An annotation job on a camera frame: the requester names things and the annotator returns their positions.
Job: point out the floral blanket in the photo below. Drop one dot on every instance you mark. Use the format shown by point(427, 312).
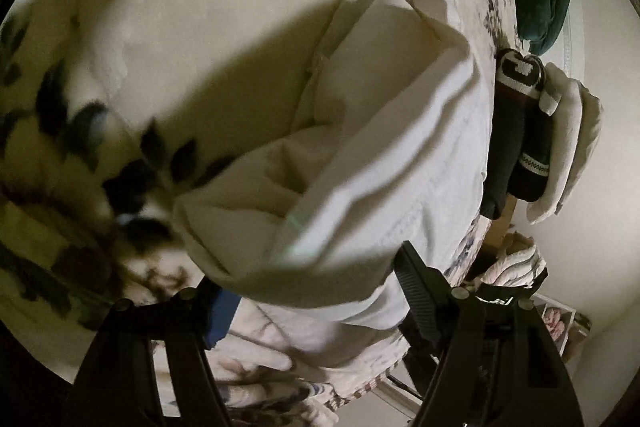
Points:
point(175, 7)

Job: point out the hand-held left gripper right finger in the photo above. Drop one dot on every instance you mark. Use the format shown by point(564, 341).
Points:
point(417, 287)

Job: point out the white bed headboard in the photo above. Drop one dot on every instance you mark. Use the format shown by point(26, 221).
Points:
point(569, 47)

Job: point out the white t-shirt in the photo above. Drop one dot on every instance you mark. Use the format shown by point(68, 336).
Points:
point(375, 107)

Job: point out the white quilted jacket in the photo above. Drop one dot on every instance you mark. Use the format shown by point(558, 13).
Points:
point(515, 264)

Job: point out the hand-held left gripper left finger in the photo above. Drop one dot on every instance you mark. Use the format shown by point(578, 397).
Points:
point(220, 317)

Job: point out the large cardboard box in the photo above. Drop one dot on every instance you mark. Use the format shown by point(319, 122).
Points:
point(502, 227)

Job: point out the pink bedding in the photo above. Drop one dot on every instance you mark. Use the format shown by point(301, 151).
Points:
point(555, 322)

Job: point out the cream folded garment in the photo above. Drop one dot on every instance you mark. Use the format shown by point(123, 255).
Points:
point(592, 117)
point(565, 132)

